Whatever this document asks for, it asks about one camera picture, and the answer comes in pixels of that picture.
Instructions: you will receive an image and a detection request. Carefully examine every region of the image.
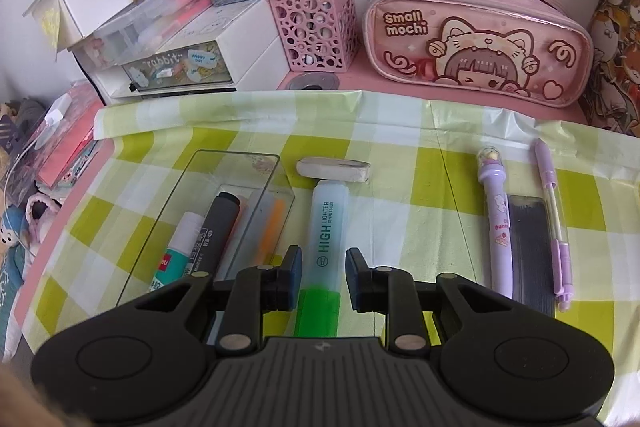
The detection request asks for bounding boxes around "green cap highlighter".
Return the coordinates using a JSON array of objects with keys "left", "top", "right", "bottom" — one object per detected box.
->
[{"left": 294, "top": 180, "right": 349, "bottom": 338}]

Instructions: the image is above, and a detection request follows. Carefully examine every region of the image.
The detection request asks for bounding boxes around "orange cap pink highlighter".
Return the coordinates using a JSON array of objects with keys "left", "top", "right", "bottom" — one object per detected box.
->
[{"left": 254, "top": 198, "right": 286, "bottom": 265}]

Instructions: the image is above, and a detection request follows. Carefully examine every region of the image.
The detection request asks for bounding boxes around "clear plastic organizer tray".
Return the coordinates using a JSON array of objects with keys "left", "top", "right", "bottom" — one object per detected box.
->
[{"left": 118, "top": 150, "right": 294, "bottom": 305}]

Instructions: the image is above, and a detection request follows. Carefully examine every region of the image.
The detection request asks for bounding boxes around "black grey marker pen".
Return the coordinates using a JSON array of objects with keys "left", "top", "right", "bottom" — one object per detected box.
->
[{"left": 186, "top": 192, "right": 240, "bottom": 274}]

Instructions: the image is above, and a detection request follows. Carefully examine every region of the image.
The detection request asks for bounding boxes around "white teal glue stick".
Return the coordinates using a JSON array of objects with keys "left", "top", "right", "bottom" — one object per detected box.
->
[{"left": 149, "top": 212, "right": 204, "bottom": 291}]

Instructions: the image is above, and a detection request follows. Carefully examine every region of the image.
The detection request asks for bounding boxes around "white eraser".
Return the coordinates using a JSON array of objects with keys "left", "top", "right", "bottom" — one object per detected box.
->
[{"left": 296, "top": 157, "right": 371, "bottom": 183}]

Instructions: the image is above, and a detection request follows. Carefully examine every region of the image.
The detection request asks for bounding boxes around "black white case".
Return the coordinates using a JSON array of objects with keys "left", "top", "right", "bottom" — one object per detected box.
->
[{"left": 509, "top": 195, "right": 554, "bottom": 317}]

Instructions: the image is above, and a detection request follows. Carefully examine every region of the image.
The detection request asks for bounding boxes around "purple cartoon pen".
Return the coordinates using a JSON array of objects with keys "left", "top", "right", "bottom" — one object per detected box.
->
[{"left": 477, "top": 146, "right": 514, "bottom": 298}]

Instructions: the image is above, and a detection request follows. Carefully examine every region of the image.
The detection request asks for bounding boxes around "lilac clear mechanical pencil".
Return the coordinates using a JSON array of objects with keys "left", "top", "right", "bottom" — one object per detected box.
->
[{"left": 533, "top": 139, "right": 574, "bottom": 312}]

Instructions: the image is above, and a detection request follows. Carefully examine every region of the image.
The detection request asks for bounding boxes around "pink highlighter pen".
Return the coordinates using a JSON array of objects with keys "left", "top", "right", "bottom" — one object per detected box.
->
[{"left": 217, "top": 191, "right": 262, "bottom": 280}]

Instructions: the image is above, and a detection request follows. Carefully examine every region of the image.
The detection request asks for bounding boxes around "green checkered tablecloth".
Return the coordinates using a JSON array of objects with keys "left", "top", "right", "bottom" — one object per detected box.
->
[{"left": 16, "top": 91, "right": 639, "bottom": 425}]

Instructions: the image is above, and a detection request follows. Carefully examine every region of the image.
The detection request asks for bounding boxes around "pink perforated pen holder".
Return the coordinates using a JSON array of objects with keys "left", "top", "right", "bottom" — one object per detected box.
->
[{"left": 267, "top": 0, "right": 359, "bottom": 72}]

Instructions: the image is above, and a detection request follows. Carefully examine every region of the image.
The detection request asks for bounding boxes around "white drawer organizer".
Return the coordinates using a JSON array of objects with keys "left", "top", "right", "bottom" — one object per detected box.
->
[{"left": 86, "top": 0, "right": 288, "bottom": 102}]

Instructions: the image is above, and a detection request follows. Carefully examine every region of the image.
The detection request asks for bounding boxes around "pink cat pencil case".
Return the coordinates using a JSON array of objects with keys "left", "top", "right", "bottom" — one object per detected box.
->
[{"left": 363, "top": 0, "right": 593, "bottom": 107}]

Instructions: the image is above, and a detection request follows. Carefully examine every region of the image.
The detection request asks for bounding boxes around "clear stacked storage box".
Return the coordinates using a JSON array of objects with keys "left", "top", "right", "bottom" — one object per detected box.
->
[{"left": 70, "top": 0, "right": 212, "bottom": 72}]

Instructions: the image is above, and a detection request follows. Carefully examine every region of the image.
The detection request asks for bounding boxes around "pink book set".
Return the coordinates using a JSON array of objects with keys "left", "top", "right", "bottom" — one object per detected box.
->
[{"left": 580, "top": 0, "right": 640, "bottom": 136}]

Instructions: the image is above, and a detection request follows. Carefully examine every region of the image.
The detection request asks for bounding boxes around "person in beige coat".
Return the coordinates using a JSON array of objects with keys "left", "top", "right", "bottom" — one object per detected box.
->
[{"left": 1, "top": 98, "right": 46, "bottom": 362}]

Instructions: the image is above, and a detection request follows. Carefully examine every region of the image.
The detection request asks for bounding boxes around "desk cable grommet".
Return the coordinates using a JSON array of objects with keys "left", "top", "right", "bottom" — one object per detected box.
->
[{"left": 284, "top": 72, "right": 340, "bottom": 91}]

